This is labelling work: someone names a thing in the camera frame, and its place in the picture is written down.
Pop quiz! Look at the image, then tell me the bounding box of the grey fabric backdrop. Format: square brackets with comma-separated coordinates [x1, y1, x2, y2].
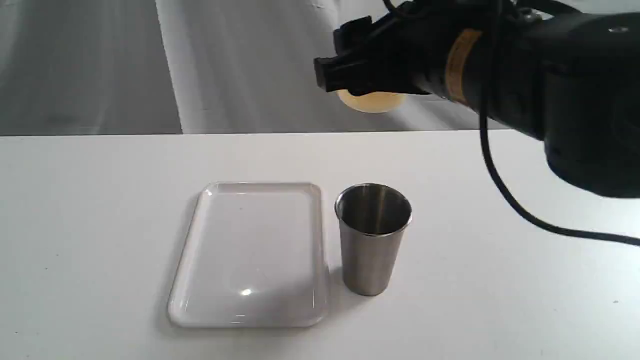
[0, 0, 640, 137]

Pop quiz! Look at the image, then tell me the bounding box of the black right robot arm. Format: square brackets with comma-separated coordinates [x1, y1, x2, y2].
[313, 0, 640, 199]

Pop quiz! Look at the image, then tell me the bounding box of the white rectangular plastic tray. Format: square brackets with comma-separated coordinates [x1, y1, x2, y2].
[167, 182, 330, 329]

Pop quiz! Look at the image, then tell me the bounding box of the stainless steel cup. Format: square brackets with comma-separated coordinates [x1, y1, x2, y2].
[334, 183, 413, 297]

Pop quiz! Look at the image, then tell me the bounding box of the translucent squeeze bottle amber liquid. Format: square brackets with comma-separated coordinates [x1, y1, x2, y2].
[336, 89, 406, 114]

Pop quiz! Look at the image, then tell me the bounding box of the black cable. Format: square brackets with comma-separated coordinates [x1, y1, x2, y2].
[382, 0, 640, 248]

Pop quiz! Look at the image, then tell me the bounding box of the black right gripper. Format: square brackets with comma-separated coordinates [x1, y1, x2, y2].
[313, 0, 481, 103]

